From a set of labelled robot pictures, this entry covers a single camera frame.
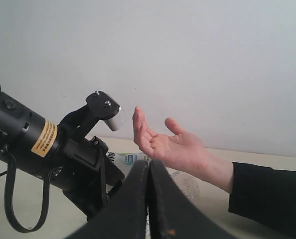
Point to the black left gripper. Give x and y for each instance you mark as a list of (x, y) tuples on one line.
[(86, 176)]

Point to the white label water bottle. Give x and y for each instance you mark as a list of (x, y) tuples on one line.
[(187, 184)]

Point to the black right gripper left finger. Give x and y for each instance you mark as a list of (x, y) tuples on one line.
[(125, 215)]

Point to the black sleeved forearm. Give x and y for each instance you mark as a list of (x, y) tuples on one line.
[(265, 195)]

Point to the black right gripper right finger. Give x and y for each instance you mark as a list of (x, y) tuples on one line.
[(171, 214)]

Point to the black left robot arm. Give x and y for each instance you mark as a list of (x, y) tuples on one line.
[(28, 141)]

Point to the lime label clear bottle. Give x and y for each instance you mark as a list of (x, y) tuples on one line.
[(125, 161)]

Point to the white wrist camera on bracket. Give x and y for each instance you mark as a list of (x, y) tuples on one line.
[(99, 107)]

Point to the person's open hand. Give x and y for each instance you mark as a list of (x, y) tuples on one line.
[(183, 151)]

